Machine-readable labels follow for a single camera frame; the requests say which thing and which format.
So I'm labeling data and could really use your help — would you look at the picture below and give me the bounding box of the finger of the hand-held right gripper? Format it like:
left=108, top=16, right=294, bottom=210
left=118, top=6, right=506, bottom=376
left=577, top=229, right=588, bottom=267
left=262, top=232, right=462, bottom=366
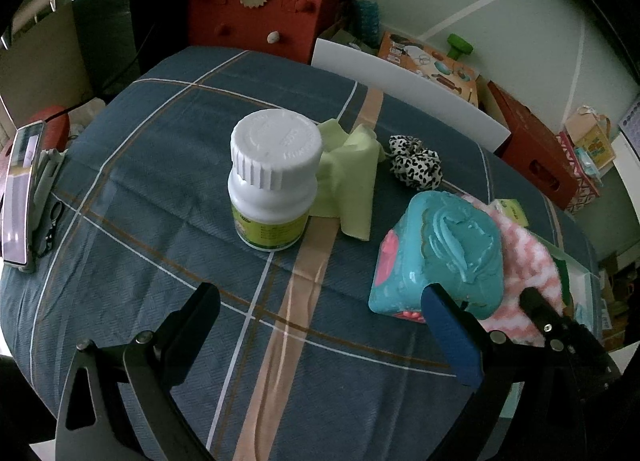
left=519, top=286, right=568, bottom=349

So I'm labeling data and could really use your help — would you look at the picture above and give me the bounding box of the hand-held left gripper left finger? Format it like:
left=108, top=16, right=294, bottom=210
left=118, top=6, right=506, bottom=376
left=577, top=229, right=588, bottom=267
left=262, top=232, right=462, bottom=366
left=55, top=282, right=221, bottom=461

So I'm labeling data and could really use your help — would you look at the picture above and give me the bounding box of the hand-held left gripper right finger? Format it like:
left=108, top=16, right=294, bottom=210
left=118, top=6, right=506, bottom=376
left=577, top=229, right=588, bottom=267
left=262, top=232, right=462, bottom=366
left=422, top=283, right=608, bottom=461

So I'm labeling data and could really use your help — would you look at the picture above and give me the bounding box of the blue face mask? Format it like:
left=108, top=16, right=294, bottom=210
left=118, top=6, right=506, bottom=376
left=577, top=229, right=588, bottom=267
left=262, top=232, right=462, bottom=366
left=572, top=303, right=598, bottom=337

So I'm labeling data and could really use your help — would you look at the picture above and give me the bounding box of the pink striped fluffy cloth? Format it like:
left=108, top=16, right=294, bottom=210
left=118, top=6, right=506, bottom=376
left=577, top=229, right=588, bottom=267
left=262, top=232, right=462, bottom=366
left=460, top=194, right=566, bottom=347

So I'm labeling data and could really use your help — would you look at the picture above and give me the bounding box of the teal wet wipes pack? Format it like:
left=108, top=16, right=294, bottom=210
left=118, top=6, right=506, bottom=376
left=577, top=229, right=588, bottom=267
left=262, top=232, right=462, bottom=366
left=369, top=190, right=505, bottom=324

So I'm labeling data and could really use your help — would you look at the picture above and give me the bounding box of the small yellow green pack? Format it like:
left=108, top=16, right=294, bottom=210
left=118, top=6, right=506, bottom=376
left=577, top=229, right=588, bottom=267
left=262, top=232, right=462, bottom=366
left=495, top=198, right=528, bottom=228

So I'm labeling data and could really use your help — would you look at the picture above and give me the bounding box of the patterned basket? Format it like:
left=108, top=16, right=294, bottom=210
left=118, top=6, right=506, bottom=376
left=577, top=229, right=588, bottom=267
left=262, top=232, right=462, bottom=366
left=557, top=131, right=608, bottom=214

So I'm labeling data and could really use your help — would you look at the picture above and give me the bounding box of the light blue packet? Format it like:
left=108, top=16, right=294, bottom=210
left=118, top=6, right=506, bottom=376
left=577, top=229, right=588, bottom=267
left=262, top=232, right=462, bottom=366
left=574, top=148, right=603, bottom=182

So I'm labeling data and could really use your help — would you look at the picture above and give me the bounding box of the white bottle green label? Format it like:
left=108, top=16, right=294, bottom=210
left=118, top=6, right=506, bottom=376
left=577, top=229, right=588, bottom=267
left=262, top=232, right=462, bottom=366
left=227, top=110, right=323, bottom=253

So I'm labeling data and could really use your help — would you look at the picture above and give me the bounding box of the red cardboard box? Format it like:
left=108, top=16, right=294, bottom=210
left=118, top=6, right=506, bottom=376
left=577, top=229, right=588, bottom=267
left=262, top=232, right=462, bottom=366
left=487, top=81, right=583, bottom=212

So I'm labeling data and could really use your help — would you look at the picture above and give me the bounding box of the black white spotted scrunchie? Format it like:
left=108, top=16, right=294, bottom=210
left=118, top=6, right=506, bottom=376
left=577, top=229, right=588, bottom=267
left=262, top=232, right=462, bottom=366
left=389, top=135, right=443, bottom=190

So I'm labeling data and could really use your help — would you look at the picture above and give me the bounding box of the white shelf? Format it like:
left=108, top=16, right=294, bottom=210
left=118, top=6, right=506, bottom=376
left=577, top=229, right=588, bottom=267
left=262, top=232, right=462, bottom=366
left=612, top=134, right=640, bottom=182

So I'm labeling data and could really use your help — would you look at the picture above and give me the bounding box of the yellow paper bag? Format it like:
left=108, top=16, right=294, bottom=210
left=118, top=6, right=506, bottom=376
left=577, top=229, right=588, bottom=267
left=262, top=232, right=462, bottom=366
left=565, top=106, right=621, bottom=177

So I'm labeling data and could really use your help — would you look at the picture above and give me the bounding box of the blue plaid bedsheet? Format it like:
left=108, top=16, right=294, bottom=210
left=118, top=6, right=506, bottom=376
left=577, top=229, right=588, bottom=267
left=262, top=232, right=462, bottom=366
left=0, top=45, right=601, bottom=461

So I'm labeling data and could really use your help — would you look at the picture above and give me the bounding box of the light green cloth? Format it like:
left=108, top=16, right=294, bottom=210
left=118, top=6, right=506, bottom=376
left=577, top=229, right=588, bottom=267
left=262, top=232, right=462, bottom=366
left=310, top=118, right=386, bottom=242

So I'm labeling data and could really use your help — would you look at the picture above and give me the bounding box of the grey phone holder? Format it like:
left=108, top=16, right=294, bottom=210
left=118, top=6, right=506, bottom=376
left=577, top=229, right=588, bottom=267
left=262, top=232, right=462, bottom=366
left=22, top=147, right=68, bottom=274

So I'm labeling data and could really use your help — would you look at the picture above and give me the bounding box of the white laundry basket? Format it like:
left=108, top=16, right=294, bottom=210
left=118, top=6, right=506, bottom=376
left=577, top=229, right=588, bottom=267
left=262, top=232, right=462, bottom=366
left=619, top=91, right=640, bottom=142

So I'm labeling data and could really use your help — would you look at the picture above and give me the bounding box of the white plastic bag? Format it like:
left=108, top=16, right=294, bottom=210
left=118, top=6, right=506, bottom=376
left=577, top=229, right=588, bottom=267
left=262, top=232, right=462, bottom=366
left=70, top=98, right=106, bottom=137

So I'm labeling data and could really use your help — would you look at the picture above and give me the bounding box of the red round stool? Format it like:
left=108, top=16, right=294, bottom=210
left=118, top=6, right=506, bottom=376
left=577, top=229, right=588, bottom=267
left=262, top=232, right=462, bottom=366
left=27, top=105, right=71, bottom=152

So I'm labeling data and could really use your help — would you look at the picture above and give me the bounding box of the white board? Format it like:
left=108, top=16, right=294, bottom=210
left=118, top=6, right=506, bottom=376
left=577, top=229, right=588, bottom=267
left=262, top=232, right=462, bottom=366
left=310, top=38, right=512, bottom=154

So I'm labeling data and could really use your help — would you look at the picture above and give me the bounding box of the colourful toy box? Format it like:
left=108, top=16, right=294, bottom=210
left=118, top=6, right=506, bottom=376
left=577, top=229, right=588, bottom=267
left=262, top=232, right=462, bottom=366
left=377, top=31, right=482, bottom=106

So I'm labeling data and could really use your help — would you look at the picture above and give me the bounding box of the green toy dumbbell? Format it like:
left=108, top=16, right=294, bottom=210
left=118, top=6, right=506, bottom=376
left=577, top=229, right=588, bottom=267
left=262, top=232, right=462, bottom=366
left=446, top=34, right=474, bottom=60

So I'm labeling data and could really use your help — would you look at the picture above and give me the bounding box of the red felt bag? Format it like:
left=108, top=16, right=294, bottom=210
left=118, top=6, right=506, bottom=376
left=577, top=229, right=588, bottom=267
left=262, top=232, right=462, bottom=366
left=187, top=0, right=351, bottom=65

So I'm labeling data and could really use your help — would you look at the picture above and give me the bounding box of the plastic water bottle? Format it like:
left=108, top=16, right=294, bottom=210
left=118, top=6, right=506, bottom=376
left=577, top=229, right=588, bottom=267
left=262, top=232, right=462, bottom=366
left=352, top=0, right=382, bottom=49

